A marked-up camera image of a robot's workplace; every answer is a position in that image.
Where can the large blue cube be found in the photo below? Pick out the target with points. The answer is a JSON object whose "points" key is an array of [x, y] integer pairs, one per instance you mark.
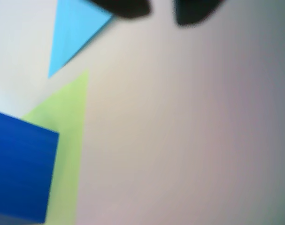
{"points": [[20, 168]]}

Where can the green paper square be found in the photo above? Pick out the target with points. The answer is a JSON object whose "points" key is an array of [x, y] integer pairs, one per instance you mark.
{"points": [[67, 117]]}

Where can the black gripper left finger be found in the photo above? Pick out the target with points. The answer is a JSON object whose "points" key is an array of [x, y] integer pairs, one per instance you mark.
{"points": [[125, 8]]}

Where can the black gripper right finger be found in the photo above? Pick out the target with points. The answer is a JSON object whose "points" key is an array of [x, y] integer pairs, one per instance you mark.
{"points": [[191, 10]]}

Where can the light blue paper square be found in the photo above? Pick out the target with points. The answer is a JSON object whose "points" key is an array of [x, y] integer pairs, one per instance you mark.
{"points": [[71, 30]]}

